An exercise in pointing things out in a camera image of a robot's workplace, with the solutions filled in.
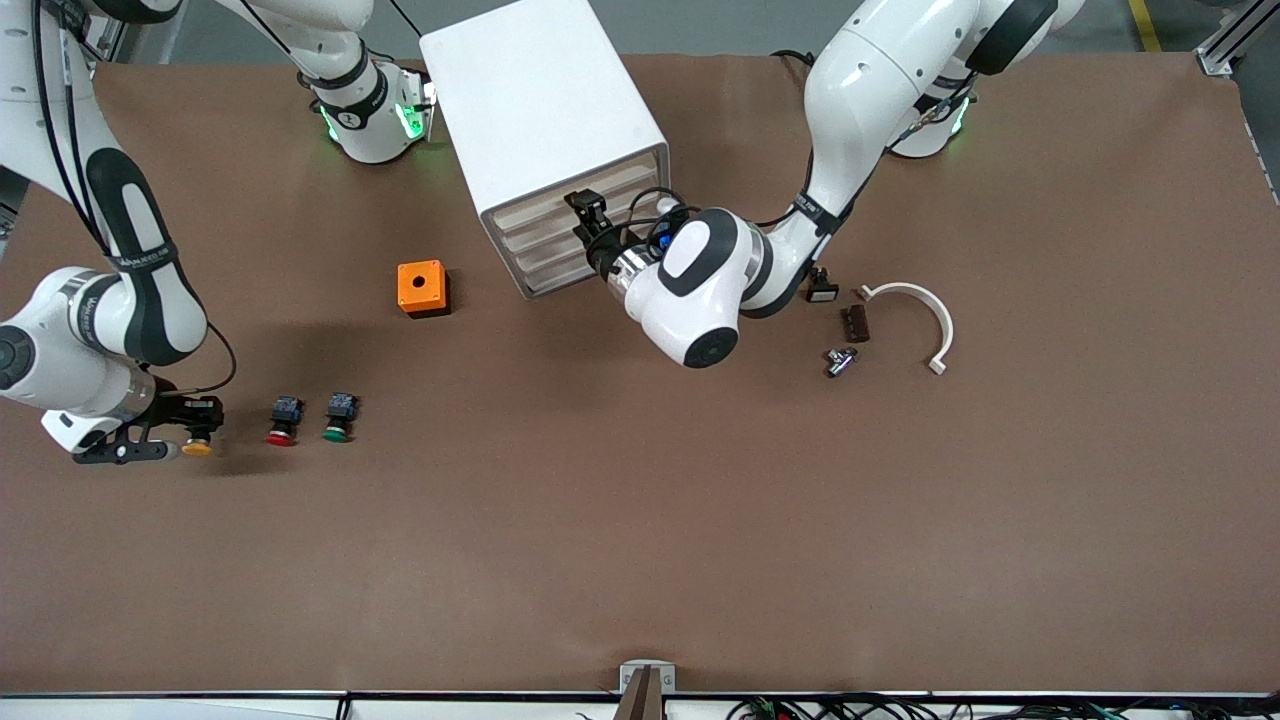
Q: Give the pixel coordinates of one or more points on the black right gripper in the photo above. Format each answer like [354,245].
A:
[178,411]

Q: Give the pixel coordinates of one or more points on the red push button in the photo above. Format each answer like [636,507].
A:
[285,418]

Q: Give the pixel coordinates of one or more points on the metal base connector bracket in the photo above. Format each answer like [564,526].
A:
[420,100]

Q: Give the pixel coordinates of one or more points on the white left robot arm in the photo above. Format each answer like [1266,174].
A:
[860,90]

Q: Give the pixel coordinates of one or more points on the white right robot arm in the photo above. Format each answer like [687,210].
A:
[130,300]

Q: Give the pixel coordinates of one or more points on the green push button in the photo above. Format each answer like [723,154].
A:
[340,415]

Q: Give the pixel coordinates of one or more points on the black white push button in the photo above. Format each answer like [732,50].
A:
[824,290]

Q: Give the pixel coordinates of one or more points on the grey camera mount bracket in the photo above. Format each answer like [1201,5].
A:
[646,682]

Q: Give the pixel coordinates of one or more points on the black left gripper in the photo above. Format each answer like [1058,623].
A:
[603,256]

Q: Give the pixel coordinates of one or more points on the brown terminal block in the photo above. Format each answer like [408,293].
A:
[857,324]

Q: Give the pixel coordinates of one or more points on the yellow push button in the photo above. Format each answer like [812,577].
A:
[197,448]

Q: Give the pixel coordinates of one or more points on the white curved bracket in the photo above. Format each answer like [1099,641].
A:
[935,310]

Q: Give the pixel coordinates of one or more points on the aluminium frame profile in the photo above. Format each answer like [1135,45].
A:
[1230,40]
[112,30]

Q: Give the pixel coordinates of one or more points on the orange box with hole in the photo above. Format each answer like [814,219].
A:
[420,285]

